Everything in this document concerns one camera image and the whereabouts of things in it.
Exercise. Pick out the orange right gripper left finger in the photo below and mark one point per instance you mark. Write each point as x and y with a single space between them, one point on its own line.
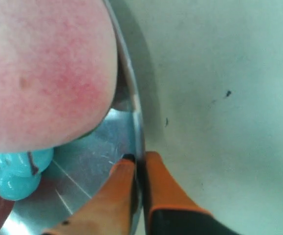
109 211

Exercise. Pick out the pink peach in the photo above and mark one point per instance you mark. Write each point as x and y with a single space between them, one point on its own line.
58 68

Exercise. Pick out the round metal plate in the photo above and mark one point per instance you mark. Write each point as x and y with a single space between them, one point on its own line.
79 168

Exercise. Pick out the turquoise bone toy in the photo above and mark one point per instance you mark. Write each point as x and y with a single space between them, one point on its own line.
20 173

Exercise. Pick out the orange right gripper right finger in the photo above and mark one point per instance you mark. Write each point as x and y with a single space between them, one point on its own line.
169 210

